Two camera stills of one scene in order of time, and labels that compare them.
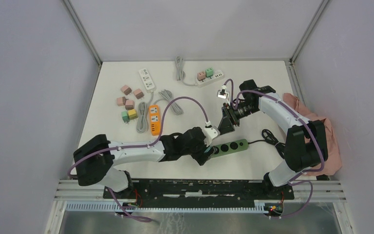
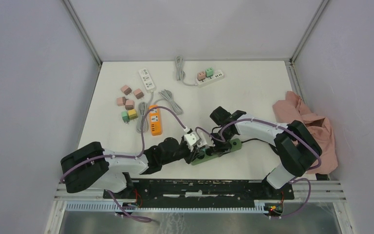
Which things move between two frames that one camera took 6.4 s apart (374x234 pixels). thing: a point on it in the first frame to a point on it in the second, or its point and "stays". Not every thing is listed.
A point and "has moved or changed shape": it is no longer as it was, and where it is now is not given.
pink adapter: x=129 y=104 stays
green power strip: x=232 y=147 has moved or changed shape
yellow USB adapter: x=132 y=114 stays
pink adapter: x=121 y=101 stays
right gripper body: x=240 y=111 to x=221 y=140
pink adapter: x=138 y=93 stays
